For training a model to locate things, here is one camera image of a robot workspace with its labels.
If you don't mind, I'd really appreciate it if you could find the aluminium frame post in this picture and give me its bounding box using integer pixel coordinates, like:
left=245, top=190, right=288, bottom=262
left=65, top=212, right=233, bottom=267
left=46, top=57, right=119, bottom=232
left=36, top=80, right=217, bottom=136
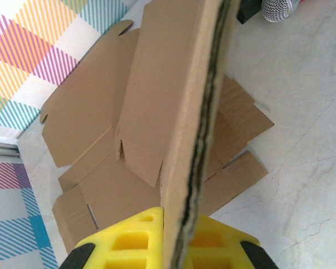
left=0, top=133, right=22, bottom=164

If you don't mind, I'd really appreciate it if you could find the silver mesh ball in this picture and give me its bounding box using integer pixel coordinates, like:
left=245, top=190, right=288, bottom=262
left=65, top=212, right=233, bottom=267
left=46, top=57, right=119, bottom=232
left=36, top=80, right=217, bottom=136
left=262, top=0, right=300, bottom=23

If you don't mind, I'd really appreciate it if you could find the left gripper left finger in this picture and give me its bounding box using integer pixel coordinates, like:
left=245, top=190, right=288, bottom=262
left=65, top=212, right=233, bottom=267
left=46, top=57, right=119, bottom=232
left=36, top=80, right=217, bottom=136
left=58, top=206, right=165, bottom=269

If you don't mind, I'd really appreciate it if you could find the brown cardboard box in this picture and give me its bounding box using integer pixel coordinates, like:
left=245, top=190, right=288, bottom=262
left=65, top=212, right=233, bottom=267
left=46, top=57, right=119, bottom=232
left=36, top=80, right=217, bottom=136
left=40, top=19, right=275, bottom=254
left=116, top=0, right=240, bottom=269

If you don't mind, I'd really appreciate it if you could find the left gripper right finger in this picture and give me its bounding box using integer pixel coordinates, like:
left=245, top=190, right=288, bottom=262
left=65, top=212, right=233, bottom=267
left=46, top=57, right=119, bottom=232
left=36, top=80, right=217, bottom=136
left=189, top=215, right=279, bottom=269

